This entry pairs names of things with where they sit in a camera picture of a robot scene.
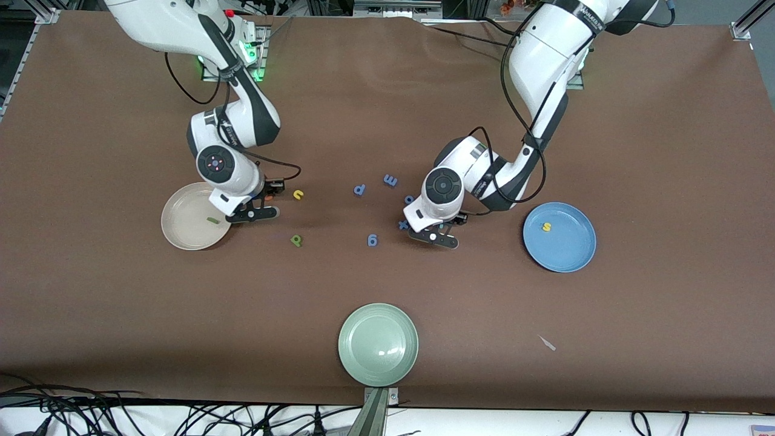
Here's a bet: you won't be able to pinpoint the grey metal bracket post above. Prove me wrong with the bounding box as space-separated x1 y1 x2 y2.
348 388 400 436

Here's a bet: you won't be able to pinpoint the beige brown plate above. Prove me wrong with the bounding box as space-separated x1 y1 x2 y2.
160 182 235 251

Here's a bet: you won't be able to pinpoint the brown table cover sheet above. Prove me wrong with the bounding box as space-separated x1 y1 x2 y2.
0 9 775 415

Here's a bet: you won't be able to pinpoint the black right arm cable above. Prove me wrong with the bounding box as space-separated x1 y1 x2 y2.
163 51 222 106

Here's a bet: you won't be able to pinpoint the aluminium frame rail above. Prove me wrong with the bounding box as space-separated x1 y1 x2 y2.
0 6 61 119

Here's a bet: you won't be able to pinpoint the orange flowers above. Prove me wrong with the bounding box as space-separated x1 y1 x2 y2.
500 0 546 16

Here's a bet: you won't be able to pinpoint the blue plate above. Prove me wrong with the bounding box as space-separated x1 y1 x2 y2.
523 202 598 274

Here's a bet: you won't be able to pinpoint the black cable to arm base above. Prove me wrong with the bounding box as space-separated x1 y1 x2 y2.
418 21 527 49

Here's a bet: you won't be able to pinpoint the mint green plate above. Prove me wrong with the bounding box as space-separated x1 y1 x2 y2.
338 303 420 388

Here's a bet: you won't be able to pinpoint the black aluminium frame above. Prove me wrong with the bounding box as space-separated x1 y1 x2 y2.
306 0 485 19

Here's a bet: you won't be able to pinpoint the aluminium corner bracket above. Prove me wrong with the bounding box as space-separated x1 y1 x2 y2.
730 0 775 42

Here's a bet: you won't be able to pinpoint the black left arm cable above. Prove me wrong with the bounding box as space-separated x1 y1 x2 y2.
500 24 541 141

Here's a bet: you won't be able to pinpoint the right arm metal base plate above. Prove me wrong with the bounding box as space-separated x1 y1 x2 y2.
202 24 270 83

